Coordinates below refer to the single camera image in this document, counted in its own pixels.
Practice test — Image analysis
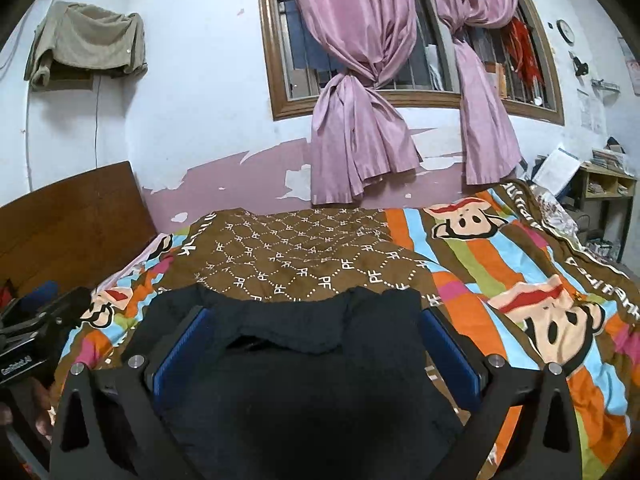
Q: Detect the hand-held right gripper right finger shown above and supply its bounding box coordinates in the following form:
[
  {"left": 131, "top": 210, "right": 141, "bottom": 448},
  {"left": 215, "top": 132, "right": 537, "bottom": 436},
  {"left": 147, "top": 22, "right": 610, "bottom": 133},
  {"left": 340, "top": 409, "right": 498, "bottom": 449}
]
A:
[{"left": 420, "top": 307, "right": 586, "bottom": 480}]

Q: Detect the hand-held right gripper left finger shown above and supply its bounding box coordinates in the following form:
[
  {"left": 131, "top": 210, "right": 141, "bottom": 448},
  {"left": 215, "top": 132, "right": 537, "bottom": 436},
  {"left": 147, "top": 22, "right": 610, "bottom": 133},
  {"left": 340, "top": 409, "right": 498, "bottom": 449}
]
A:
[{"left": 49, "top": 305, "right": 210, "bottom": 480}]

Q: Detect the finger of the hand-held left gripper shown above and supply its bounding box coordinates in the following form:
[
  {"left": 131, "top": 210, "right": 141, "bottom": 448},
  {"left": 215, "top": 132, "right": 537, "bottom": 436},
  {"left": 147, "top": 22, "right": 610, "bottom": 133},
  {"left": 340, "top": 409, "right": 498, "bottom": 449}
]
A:
[
  {"left": 35, "top": 287, "right": 94, "bottom": 332},
  {"left": 27, "top": 281, "right": 60, "bottom": 307}
]

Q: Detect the black jacket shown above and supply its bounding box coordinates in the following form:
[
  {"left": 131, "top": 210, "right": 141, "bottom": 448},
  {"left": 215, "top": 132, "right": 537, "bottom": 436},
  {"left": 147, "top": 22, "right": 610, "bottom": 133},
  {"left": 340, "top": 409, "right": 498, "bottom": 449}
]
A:
[{"left": 120, "top": 285, "right": 466, "bottom": 480}]

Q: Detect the person's left hand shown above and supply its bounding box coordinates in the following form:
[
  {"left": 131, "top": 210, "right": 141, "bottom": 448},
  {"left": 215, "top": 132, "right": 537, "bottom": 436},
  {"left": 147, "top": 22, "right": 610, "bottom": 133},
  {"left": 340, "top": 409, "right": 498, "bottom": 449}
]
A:
[{"left": 0, "top": 379, "right": 55, "bottom": 443}]

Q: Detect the wooden headboard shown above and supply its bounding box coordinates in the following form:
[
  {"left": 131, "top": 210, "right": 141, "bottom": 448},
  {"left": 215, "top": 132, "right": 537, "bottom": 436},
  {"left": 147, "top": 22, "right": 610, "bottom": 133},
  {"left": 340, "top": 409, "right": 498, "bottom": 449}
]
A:
[{"left": 0, "top": 161, "right": 158, "bottom": 307}]

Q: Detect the brown cartoon printed quilt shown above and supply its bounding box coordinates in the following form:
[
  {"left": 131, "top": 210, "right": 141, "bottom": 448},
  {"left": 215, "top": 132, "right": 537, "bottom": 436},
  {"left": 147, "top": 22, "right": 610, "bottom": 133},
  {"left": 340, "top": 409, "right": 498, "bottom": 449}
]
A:
[{"left": 52, "top": 180, "right": 640, "bottom": 480}]

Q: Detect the floral cloth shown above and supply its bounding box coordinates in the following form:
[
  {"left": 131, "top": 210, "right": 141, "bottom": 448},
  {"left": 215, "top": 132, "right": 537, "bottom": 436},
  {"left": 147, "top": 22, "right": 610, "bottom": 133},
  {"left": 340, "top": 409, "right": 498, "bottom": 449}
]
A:
[{"left": 536, "top": 186, "right": 582, "bottom": 237}]

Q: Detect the white paper sheet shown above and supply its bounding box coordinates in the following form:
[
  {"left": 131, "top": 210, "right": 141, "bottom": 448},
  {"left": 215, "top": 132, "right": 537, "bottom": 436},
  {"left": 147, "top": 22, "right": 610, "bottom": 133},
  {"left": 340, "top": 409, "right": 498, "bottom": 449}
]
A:
[{"left": 532, "top": 147, "right": 584, "bottom": 196}]

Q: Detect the wooden shelf unit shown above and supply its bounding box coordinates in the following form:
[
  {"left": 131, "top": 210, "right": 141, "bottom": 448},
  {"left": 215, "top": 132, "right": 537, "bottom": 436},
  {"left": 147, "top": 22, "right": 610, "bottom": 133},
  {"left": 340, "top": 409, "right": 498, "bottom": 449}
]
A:
[{"left": 570, "top": 159, "right": 639, "bottom": 264}]

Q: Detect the wide pink curtain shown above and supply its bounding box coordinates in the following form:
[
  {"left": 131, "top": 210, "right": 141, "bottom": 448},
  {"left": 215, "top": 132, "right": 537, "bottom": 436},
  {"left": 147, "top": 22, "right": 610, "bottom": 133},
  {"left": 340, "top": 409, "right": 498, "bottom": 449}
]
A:
[{"left": 280, "top": 0, "right": 424, "bottom": 205}]

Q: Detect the narrow pink curtain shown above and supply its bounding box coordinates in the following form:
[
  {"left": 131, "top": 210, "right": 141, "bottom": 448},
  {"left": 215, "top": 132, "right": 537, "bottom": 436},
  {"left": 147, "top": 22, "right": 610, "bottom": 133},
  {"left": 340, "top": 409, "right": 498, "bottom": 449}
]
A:
[{"left": 420, "top": 0, "right": 524, "bottom": 186}]

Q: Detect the red hanging decoration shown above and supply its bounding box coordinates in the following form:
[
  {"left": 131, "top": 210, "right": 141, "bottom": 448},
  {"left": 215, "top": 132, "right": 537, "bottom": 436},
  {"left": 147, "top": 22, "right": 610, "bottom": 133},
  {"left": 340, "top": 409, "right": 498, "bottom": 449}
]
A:
[{"left": 502, "top": 16, "right": 544, "bottom": 92}]

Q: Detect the black wall cable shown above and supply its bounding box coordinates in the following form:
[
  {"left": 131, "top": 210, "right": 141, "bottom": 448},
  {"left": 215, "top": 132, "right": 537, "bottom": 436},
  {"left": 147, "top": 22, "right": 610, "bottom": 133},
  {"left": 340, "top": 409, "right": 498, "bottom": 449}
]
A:
[{"left": 92, "top": 77, "right": 102, "bottom": 166}]

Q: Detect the wall-mounted box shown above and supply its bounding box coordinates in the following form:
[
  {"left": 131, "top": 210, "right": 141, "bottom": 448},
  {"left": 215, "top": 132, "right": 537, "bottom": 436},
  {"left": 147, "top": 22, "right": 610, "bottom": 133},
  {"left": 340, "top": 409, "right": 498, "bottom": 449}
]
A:
[{"left": 31, "top": 67, "right": 95, "bottom": 92}]

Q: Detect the beige cloth on wall box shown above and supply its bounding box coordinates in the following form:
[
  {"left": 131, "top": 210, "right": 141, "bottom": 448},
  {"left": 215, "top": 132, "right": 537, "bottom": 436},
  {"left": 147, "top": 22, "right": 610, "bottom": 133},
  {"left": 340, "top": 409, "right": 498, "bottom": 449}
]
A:
[{"left": 24, "top": 1, "right": 149, "bottom": 87}]

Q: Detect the white paper on wall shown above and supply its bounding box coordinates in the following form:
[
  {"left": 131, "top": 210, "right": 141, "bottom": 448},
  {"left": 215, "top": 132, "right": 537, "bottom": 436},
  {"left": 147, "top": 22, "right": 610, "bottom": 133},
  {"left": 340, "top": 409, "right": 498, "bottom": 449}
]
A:
[{"left": 576, "top": 89, "right": 604, "bottom": 134}]

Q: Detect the wall calendar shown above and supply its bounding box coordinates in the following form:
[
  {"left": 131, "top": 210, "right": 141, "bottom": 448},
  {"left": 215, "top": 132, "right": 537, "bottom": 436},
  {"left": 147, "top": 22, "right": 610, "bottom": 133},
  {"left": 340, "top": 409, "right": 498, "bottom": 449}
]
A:
[{"left": 620, "top": 37, "right": 640, "bottom": 96}]

